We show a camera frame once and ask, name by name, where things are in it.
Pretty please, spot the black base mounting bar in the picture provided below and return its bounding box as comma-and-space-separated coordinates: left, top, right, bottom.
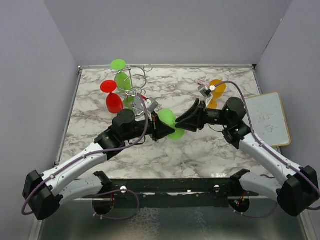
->
98, 177, 258, 209

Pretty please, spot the green wine glass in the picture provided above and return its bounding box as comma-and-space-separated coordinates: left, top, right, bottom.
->
110, 59, 132, 93
158, 108, 185, 141

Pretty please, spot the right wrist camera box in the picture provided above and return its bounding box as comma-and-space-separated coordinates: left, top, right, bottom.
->
198, 84, 216, 107

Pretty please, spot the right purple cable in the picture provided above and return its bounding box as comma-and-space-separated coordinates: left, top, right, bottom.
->
214, 80, 320, 218

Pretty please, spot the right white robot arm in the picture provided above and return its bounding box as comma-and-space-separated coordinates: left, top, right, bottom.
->
175, 97, 320, 217

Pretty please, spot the orange plastic wine glass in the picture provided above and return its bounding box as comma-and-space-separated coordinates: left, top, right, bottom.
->
207, 79, 227, 109

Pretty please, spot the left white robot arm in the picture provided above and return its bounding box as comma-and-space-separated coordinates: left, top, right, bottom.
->
21, 109, 176, 221

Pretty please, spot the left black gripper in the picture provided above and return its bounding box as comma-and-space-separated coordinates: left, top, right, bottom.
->
123, 111, 176, 142

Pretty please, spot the red plastic wine glass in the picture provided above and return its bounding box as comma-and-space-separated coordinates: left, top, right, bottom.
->
100, 80, 124, 114

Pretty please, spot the chrome wine glass rack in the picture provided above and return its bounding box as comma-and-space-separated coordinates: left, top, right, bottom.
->
117, 65, 153, 119

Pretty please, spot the small red white box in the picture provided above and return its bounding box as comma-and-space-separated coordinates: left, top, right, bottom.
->
198, 80, 210, 86

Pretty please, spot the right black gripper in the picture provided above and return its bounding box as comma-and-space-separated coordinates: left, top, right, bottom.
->
176, 98, 232, 132

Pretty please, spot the small whiteboard wooden frame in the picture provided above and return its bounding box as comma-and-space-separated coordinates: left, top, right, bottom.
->
245, 92, 291, 147

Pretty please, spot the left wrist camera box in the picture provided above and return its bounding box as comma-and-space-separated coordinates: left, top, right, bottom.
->
141, 95, 159, 116

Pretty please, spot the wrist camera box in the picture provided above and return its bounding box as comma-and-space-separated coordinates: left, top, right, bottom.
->
141, 95, 159, 116
198, 84, 216, 107

